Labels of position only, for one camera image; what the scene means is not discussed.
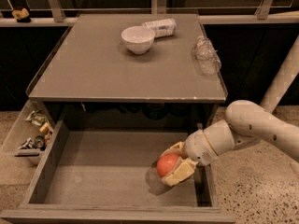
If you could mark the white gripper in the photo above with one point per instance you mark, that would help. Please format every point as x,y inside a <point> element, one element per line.
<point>196,147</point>

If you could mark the red apple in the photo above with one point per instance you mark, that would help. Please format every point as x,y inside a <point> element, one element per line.
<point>166,163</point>

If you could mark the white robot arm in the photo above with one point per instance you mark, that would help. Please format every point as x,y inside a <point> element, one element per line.
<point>244,125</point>

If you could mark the grey open drawer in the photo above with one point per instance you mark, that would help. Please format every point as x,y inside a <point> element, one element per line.
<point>104,176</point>

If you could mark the clear plastic bottle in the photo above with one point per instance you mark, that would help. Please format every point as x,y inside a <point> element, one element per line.
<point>207,57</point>

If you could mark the grey cabinet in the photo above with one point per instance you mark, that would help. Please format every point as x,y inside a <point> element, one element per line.
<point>93,65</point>

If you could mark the white bowl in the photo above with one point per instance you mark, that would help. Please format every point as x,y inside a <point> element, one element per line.
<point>138,39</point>

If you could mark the white snack package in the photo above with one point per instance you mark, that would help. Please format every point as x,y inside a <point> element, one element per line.
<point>162,28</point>

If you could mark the green crumpled wrapper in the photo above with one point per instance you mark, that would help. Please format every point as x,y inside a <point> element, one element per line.
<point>37,118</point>

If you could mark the clear plastic trash bin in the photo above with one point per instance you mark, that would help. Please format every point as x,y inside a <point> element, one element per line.
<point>19,143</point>

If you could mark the metal window railing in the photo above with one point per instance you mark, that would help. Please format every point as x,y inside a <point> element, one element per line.
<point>208,11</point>

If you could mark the yellow black object on ledge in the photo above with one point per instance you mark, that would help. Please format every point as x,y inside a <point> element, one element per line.
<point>21,14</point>

